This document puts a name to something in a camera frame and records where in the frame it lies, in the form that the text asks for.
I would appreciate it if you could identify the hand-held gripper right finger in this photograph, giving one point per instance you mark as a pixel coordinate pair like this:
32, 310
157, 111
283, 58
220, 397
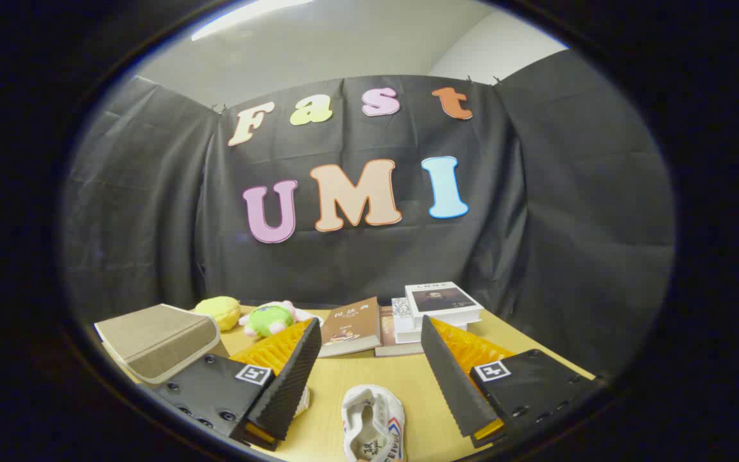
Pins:
453, 385

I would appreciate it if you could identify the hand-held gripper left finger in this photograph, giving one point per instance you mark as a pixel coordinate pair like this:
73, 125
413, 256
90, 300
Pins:
289, 385

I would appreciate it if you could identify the beige fabric storage box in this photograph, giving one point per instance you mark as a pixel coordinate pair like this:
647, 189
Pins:
151, 340

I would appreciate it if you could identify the green and pink plush toy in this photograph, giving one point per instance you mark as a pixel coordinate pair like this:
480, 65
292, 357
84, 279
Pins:
270, 319

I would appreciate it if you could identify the reddish brown book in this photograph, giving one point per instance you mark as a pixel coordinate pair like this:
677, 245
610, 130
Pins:
385, 333

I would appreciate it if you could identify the brown cover book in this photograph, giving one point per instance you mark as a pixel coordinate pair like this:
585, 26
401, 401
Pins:
350, 324

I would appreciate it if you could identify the white patterned cover book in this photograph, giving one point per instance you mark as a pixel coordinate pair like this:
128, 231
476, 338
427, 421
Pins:
401, 314

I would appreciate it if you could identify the white portrait cover book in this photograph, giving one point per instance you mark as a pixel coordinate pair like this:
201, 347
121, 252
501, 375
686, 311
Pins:
440, 298

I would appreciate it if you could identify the yellow plush toy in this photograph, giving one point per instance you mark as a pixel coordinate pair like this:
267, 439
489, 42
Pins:
219, 311

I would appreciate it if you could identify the black backdrop cloth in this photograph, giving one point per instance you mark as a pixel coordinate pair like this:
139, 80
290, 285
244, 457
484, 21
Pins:
151, 192

